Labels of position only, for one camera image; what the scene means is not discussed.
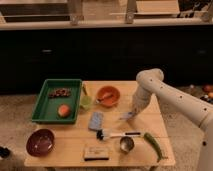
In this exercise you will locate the blue sponge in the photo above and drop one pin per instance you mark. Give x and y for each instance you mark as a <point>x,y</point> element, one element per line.
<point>95,122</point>

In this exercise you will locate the tan box with black edge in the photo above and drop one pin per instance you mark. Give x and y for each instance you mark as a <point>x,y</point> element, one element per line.
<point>96,153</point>

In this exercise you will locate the dark red bowl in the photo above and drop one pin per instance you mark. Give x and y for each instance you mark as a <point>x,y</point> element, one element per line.
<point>40,143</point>

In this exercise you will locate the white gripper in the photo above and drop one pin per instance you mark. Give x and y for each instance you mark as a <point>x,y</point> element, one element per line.
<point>140,100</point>

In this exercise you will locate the brown skewer food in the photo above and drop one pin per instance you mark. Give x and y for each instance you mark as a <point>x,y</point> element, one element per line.
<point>60,92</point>

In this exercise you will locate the black cabinet counter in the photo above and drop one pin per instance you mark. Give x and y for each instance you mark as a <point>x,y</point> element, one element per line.
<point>30,53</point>

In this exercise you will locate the orange fruit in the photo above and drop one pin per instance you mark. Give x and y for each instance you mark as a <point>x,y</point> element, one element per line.
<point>64,110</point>

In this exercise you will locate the black object on floor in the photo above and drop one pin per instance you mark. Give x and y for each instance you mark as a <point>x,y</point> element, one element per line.
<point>4,152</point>

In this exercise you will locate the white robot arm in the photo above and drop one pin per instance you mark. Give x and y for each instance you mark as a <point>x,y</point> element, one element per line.
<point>197,111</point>

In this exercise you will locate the small metal cup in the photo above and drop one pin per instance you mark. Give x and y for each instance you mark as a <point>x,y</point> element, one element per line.
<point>126,144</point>

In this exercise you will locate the light blue towel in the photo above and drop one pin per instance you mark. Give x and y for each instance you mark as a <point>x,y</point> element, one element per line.
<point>127,115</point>

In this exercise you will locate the orange bowl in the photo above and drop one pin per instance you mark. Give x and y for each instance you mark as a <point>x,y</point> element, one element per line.
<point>109,102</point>

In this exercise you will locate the green chili pepper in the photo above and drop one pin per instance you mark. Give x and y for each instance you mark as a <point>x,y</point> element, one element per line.
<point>151,140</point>

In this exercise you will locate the green plastic tray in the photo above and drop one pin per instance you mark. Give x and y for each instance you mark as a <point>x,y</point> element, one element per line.
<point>45,110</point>

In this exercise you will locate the spoon in orange bowl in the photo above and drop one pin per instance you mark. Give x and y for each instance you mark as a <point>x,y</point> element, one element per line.
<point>103,98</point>

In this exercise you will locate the green plastic cup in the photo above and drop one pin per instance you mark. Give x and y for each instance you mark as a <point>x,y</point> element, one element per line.
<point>86,102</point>

